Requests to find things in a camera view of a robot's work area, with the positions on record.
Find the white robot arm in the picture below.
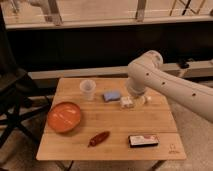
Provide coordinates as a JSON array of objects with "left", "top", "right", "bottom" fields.
[{"left": 126, "top": 50, "right": 213, "bottom": 123}]

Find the white ceramic cup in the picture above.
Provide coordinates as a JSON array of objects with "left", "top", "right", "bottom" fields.
[{"left": 79, "top": 79, "right": 96, "bottom": 101}]

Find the white labelled bottle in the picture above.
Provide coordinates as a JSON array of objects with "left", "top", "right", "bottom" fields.
[{"left": 119, "top": 95, "right": 152, "bottom": 109}]

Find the blue sponge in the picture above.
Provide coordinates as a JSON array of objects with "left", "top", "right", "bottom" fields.
[{"left": 103, "top": 91, "right": 121, "bottom": 102}]

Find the black and white box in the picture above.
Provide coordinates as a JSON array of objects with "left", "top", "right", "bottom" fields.
[{"left": 128, "top": 134, "right": 159, "bottom": 148}]

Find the wooden folding table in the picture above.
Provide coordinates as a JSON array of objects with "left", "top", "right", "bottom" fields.
[{"left": 37, "top": 78, "right": 186, "bottom": 161}]

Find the orange bowl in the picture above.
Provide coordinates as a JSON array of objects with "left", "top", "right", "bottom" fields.
[{"left": 47, "top": 102, "right": 81, "bottom": 133}]

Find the black device on ledge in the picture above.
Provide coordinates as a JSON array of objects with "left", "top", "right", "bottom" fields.
[{"left": 178, "top": 59, "right": 189, "bottom": 69}]

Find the black chair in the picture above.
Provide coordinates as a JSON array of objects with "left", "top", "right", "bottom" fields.
[{"left": 0, "top": 6, "right": 51, "bottom": 148}]

